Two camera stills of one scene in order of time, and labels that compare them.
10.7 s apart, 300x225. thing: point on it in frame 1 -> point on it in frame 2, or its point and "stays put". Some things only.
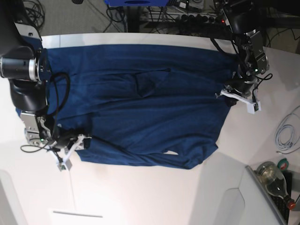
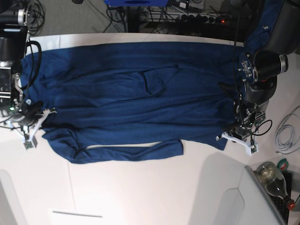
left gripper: [65, 135] -> [30, 109]
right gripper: [242, 80] -> [243, 131]
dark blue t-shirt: [161, 104] stays put
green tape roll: [283, 164] stays put
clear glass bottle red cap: [274, 182] stays put
